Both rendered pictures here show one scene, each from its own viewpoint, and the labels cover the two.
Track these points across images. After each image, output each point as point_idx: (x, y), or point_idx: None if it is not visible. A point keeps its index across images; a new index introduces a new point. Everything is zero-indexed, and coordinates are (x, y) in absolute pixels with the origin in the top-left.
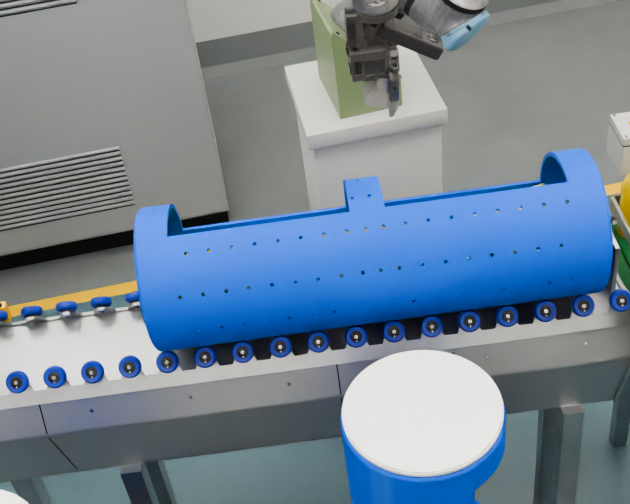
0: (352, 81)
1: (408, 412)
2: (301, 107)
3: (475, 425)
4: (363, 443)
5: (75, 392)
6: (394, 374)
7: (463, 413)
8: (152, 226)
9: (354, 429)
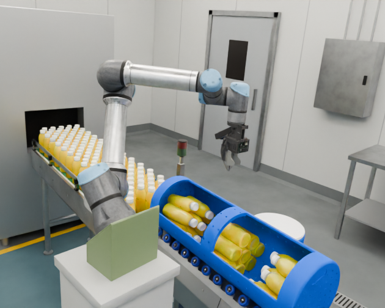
0: (247, 151)
1: (281, 227)
2: (152, 277)
3: (271, 216)
4: (301, 231)
5: None
6: None
7: (269, 218)
8: (318, 256)
9: (299, 234)
